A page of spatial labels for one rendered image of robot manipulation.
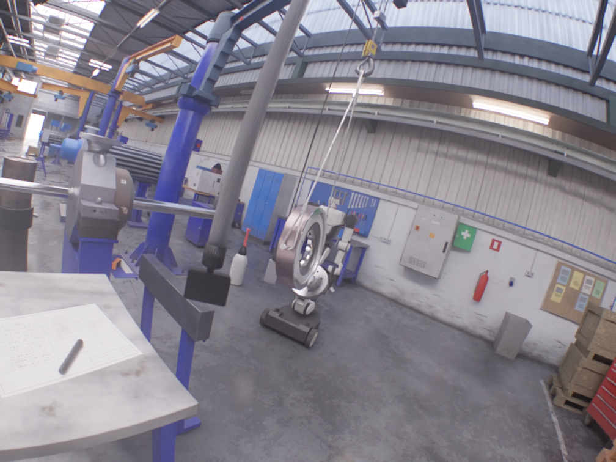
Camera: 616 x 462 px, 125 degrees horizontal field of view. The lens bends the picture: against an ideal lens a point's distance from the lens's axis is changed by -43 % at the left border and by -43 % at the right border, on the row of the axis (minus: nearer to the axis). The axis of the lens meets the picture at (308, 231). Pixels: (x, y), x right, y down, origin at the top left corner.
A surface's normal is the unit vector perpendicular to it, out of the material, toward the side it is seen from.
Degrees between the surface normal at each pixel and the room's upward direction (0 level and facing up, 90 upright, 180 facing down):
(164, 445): 90
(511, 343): 93
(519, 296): 90
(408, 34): 90
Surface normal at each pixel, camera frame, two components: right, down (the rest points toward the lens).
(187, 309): -0.55, -0.07
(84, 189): 0.78, 0.30
